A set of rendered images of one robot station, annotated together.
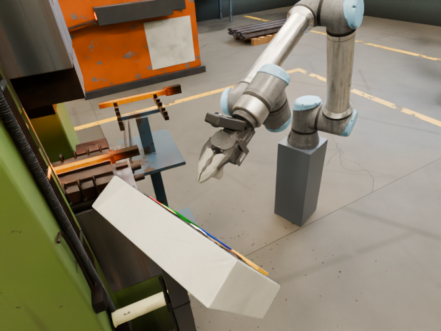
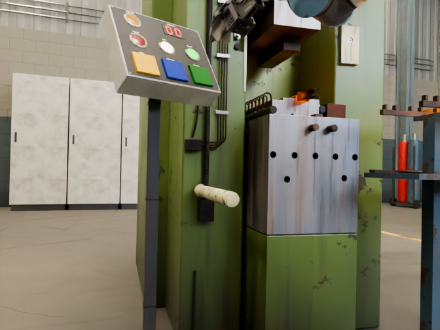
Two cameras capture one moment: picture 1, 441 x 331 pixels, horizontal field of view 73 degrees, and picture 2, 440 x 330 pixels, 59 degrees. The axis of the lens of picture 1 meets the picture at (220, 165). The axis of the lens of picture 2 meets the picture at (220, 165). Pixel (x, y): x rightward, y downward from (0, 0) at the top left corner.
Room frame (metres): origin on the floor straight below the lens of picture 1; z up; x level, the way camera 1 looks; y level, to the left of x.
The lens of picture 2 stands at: (0.73, -1.15, 0.71)
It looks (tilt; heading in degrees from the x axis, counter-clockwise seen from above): 1 degrees up; 95
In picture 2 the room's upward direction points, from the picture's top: 1 degrees clockwise
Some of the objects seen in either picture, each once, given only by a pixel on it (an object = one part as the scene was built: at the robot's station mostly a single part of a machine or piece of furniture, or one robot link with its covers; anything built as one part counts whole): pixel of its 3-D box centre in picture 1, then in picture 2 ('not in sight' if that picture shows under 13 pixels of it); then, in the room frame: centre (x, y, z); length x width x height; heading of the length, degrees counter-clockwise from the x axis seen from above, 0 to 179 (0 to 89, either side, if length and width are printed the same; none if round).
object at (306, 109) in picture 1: (307, 113); not in sight; (1.53, -0.52, 0.79); 0.17 x 0.15 x 0.18; 52
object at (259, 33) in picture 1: (267, 31); not in sight; (6.78, -1.24, 0.12); 1.58 x 0.80 x 0.24; 115
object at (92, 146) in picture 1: (94, 152); (329, 114); (1.03, 0.51, 0.95); 0.12 x 0.09 x 0.07; 110
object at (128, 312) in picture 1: (178, 292); (213, 194); (0.59, 0.18, 0.62); 0.44 x 0.05 x 0.05; 110
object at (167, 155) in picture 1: (149, 152); (434, 176); (1.40, 0.39, 0.70); 0.40 x 0.30 x 0.02; 19
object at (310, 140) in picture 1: (303, 133); not in sight; (1.53, -0.52, 0.65); 0.19 x 0.19 x 0.10
